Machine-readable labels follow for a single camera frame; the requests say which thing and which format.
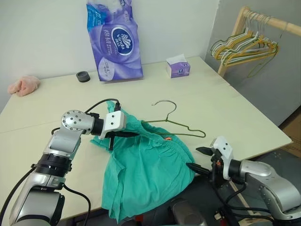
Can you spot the wooden clothes rack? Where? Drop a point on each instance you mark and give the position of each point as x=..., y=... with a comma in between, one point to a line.
x=278, y=23

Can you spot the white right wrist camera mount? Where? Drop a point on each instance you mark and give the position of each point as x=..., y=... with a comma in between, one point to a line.
x=224, y=147

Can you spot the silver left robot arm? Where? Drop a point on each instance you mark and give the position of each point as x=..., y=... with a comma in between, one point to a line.
x=63, y=141

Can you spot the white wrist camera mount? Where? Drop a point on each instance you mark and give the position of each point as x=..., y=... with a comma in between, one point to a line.
x=115, y=122
x=224, y=147

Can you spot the small red object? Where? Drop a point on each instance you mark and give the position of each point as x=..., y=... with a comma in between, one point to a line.
x=139, y=218

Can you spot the pink cloth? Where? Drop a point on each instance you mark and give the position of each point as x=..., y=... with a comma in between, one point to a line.
x=23, y=86

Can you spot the purple Vinda tissue bag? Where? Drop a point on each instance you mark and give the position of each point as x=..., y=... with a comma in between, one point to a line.
x=117, y=56

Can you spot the green shorts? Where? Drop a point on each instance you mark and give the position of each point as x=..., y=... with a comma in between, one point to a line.
x=145, y=174

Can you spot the small purple tissue pack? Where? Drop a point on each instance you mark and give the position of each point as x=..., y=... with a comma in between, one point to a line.
x=178, y=70

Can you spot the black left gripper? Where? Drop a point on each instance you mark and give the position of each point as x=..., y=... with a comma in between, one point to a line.
x=111, y=136

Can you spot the brown cardboard box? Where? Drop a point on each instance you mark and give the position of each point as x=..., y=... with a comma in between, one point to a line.
x=292, y=136

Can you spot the bundle of coloured hangers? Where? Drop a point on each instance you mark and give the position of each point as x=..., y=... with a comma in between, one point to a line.
x=244, y=50

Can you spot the black round cap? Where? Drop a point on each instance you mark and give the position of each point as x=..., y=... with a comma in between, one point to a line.
x=83, y=77

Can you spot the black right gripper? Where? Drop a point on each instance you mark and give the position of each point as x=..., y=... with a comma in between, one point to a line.
x=216, y=169

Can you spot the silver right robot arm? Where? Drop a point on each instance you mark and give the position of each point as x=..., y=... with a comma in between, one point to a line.
x=270, y=183

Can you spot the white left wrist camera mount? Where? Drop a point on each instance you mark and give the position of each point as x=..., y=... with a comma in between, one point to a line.
x=115, y=122

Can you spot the dark rounded shape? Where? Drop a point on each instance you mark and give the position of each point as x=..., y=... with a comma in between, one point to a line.
x=188, y=214

